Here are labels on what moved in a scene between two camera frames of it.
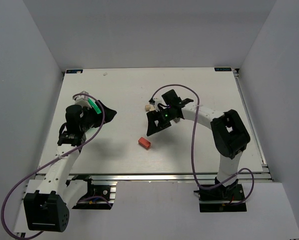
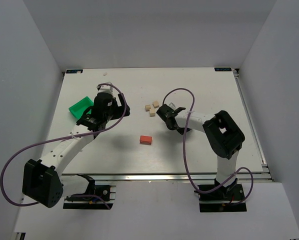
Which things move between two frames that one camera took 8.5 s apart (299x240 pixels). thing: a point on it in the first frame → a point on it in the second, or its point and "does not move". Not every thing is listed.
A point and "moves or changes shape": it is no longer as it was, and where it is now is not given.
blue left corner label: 73,71 does not move
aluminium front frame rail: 154,176 does not move
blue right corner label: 228,69 does not move
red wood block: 144,142 moves or changes shape
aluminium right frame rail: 265,167 does not move
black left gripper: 97,116 → 120,107
